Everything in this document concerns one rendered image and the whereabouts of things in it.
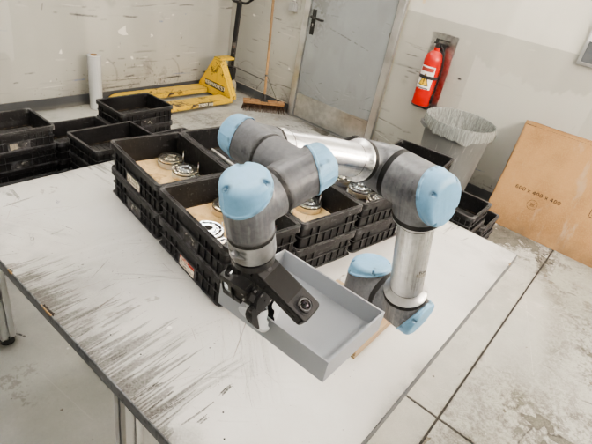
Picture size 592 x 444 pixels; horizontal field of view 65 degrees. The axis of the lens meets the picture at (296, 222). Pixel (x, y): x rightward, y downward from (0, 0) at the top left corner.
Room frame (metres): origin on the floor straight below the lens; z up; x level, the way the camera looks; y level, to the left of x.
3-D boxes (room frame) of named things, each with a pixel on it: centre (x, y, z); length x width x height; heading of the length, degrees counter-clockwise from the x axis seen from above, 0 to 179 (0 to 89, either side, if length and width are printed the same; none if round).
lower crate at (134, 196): (1.58, 0.51, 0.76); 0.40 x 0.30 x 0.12; 47
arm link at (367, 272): (1.11, -0.24, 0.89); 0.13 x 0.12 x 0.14; 47
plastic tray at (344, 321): (0.73, -0.04, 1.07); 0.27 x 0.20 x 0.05; 57
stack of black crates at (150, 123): (2.93, 1.19, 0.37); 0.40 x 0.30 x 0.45; 146
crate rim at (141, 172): (1.58, 0.51, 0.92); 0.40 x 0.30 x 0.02; 47
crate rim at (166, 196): (1.30, 0.22, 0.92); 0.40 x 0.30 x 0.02; 47
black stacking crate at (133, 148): (1.58, 0.51, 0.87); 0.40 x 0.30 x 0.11; 47
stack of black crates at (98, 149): (2.38, 1.09, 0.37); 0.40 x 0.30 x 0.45; 146
